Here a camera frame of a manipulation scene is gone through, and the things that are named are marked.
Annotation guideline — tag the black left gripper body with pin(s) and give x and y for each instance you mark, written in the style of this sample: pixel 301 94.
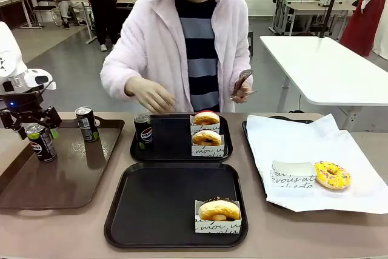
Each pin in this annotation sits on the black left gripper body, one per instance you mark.
pixel 21 102

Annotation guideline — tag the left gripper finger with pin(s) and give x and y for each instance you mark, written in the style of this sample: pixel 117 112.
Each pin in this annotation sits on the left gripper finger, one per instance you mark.
pixel 53 119
pixel 10 119

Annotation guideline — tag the black Pepsi can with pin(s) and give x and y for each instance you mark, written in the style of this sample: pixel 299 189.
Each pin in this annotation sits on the black Pepsi can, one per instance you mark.
pixel 143 133
pixel 42 146
pixel 87 125

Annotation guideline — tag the red topped donut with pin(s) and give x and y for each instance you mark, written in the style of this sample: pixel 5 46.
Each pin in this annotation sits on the red topped donut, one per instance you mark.
pixel 206 118

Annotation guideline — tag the glazed donut with dark filling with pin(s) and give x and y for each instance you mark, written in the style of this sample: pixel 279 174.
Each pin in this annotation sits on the glazed donut with dark filling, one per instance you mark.
pixel 206 137

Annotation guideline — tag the chocolate topped glazed donut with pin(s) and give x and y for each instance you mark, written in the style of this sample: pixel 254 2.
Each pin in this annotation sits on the chocolate topped glazed donut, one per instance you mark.
pixel 218 210

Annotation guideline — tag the dark metal tongs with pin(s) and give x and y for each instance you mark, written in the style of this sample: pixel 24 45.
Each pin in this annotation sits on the dark metal tongs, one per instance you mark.
pixel 244 74

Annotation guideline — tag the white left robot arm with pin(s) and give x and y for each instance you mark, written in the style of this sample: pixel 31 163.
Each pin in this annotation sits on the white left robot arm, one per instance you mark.
pixel 9 55

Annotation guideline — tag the person's right forearm pink sleeve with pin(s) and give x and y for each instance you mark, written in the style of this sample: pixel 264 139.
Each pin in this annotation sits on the person's right forearm pink sleeve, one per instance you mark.
pixel 118 74

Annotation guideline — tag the person's left forearm pink sleeve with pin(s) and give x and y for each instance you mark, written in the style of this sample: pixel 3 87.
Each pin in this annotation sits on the person's left forearm pink sleeve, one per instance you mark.
pixel 246 65

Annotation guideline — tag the person's right hand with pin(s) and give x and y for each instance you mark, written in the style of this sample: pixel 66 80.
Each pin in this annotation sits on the person's right hand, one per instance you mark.
pixel 151 95

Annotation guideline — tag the person's left hand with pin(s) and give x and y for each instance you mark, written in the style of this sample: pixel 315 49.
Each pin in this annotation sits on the person's left hand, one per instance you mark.
pixel 242 90

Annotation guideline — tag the brown plastic tray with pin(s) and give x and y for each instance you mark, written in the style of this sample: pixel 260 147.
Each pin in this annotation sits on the brown plastic tray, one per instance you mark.
pixel 69 174

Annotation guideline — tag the black office chair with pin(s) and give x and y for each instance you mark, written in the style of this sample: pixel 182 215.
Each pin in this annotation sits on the black office chair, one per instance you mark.
pixel 42 4

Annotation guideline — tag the white background desk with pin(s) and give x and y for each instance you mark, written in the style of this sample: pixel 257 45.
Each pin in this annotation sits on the white background desk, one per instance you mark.
pixel 15 1

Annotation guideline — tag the small black plastic tray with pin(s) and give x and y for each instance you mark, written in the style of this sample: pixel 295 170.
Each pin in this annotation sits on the small black plastic tray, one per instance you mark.
pixel 172 137

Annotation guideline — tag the standing person in black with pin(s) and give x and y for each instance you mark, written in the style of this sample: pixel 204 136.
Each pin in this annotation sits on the standing person in black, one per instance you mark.
pixel 103 4

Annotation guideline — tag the large black plastic tray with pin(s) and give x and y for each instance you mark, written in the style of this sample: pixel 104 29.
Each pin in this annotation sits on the large black plastic tray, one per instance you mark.
pixel 157 207

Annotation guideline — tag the person in pink fleece jacket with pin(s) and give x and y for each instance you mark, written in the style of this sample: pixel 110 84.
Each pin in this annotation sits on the person in pink fleece jacket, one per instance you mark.
pixel 200 43

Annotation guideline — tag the white paper sheet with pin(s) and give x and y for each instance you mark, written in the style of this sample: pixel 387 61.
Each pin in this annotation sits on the white paper sheet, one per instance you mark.
pixel 291 143

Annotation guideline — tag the empty white script paper box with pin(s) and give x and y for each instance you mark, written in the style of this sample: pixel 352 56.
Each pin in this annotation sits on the empty white script paper box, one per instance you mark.
pixel 292 177

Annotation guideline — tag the grey background workbench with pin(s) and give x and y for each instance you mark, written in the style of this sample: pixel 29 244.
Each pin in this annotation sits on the grey background workbench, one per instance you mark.
pixel 309 8

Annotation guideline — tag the white folding table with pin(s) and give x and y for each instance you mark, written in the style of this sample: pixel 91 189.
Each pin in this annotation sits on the white folding table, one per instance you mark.
pixel 327 68

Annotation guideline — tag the yellow frosted donut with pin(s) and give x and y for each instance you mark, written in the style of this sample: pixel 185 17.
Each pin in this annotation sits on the yellow frosted donut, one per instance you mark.
pixel 333 177

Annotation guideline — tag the black tripod pole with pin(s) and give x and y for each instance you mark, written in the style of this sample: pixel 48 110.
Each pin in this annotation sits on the black tripod pole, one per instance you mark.
pixel 330 1

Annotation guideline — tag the red dress on mannequin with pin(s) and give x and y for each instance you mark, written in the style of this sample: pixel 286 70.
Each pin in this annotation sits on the red dress on mannequin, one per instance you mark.
pixel 362 19

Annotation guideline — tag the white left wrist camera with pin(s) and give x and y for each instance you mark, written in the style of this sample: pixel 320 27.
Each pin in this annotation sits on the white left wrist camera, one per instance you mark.
pixel 51 85

